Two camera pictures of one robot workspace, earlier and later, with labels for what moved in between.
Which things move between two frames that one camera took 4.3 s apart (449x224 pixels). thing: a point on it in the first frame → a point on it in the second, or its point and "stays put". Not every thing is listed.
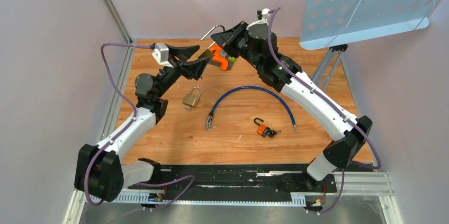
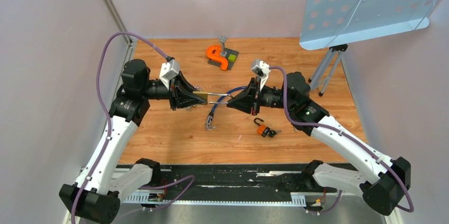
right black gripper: x=222 y=38 → x=243 y=100
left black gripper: x=194 y=69 → x=178 y=97
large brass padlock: x=209 y=53 → x=204 y=95
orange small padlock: x=262 y=129 stays put
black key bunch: x=271 y=133 stays put
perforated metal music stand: x=344 y=6 stays put
